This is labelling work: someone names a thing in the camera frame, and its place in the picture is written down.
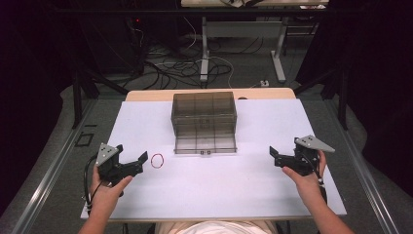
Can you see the person's light shirt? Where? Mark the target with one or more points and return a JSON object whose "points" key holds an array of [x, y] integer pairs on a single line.
{"points": [[214, 228]]}

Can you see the black metal stand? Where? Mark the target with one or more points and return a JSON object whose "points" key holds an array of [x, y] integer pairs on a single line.
{"points": [[77, 97], [342, 94]]}

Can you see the black horizontal bar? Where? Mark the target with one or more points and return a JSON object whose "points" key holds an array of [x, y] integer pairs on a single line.
{"points": [[130, 11]]}

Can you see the dark cabinet with red light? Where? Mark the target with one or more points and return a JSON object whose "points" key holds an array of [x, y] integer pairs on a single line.
{"points": [[134, 45]]}

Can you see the desk with white legs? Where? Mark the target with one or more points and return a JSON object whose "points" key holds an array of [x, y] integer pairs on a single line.
{"points": [[243, 29]]}

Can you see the transparent grey drawer box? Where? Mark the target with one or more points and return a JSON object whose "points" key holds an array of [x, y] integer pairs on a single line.
{"points": [[204, 123]]}

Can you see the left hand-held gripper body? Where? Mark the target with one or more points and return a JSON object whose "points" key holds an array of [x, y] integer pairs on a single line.
{"points": [[108, 162]]}

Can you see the white power strip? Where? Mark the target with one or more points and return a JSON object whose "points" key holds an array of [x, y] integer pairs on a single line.
{"points": [[264, 83]]}

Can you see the red rubber band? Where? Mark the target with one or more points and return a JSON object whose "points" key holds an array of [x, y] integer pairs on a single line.
{"points": [[151, 161]]}

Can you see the person's right hand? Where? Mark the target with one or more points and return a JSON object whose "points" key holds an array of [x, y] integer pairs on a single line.
{"points": [[307, 185]]}

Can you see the white table mat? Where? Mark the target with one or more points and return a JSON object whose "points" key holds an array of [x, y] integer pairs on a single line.
{"points": [[211, 188]]}

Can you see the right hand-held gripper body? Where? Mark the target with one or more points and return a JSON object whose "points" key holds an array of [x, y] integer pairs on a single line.
{"points": [[307, 156]]}

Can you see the grey metal floor rail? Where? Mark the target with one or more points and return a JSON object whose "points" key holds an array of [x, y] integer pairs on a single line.
{"points": [[48, 177], [363, 175]]}

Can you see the person's left hand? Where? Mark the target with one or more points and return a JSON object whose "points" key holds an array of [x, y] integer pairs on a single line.
{"points": [[105, 195]]}

